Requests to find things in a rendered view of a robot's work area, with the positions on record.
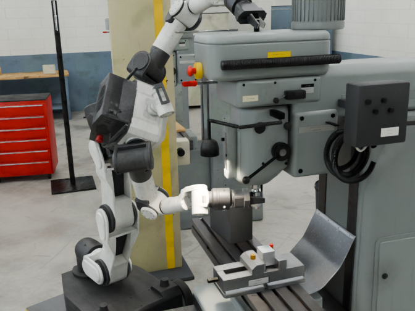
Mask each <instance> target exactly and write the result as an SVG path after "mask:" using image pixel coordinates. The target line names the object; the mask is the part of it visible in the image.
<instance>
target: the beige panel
mask: <svg viewBox="0 0 415 311"><path fill-rule="evenodd" d="M170 7H171V6H170V0H107V9H108V17H109V33H110V42H111V57H112V73H113V74H114V75H118V76H120V77H122V78H127V77H128V76H129V74H130V73H128V72H127V65H128V63H129V62H130V61H131V59H132V57H133V56H134V55H135V54H136V53H137V52H139V51H146V52H148V53H150V49H151V46H152V45H153V43H154V42H155V40H156V38H157V36H158V35H159V33H160V32H161V30H162V28H163V26H164V25H165V23H166V21H165V17H166V15H167V13H168V11H169V10H170ZM165 68H166V76H165V78H164V80H163V81H162V82H163V84H164V87H165V89H166V92H167V95H168V97H169V100H170V102H171V103H172V106H173V108H174V111H175V91H174V63H173V53H172V54H171V56H170V57H169V60H168V61H167V63H166V64H165ZM153 157H154V168H153V169H152V170H151V171H152V174H153V179H154V184H155V185H157V186H159V187H160V188H163V189H165V190H166V191H167V192H168V194H169V197H177V196H179V189H178V161H177V134H176V119H175V113H174V114H172V115H171V116H168V118H167V128H166V136H165V139H164V140H163V142H162V143H161V144H160V145H158V147H157V148H155V150H154V151H153ZM130 260H131V261H132V264H133V265H136V266H139V267H141V268H142V269H144V270H146V271H147V272H148V273H150V274H152V275H153V276H155V277H156V278H157V279H159V280H161V279H162V278H164V277H166V278H168V279H169V280H171V281H173V280H176V279H181V280H183V281H188V280H194V279H195V277H194V275H193V273H192V272H191V270H190V268H189V266H188V264H187V263H186V261H185V259H184V258H183V256H182V246H181V232H180V212H177V213H174V214H170V215H160V216H157V219H155V220H150V219H148V218H146V217H144V216H143V215H142V214H141V212H140V211H139V234H138V237H137V239H136V241H135V243H134V245H133V247H132V252H131V254H130Z"/></svg>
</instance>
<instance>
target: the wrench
mask: <svg viewBox="0 0 415 311"><path fill-rule="evenodd" d="M218 31H238V29H225V30H195V31H175V33H202V32H218Z"/></svg>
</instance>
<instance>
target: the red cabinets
mask: <svg viewBox="0 0 415 311"><path fill-rule="evenodd" d="M57 164H58V156H57V145H56V134H55V129H54V118H53V112H52V101H51V93H34V94H9V95H0V182H1V177H10V176H26V175H43V174H48V179H51V174H52V173H54V171H55V169H56V167H57Z"/></svg>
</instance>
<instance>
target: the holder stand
mask: <svg viewBox="0 0 415 311"><path fill-rule="evenodd" d="M210 224H211V228H212V229H213V230H214V231H215V232H216V233H218V234H219V235H220V236H221V237H223V238H224V239H225V240H226V241H227V242H228V243H230V244H235V243H239V242H242V241H247V240H250V239H252V238H253V207H251V206H250V209H244V207H243V208H234V207H232V205H231V207H230V210H224V211H223V210H213V209H212V207H210Z"/></svg>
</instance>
